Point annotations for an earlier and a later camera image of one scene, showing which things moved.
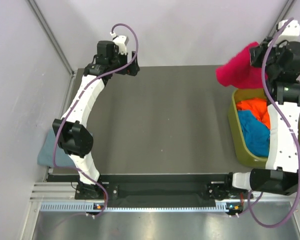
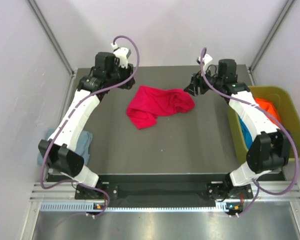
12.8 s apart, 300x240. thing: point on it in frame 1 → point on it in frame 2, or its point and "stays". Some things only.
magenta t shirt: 238,71 → 148,103
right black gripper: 256,52 → 196,82
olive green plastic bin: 236,131 stays
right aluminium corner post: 273,32 stays
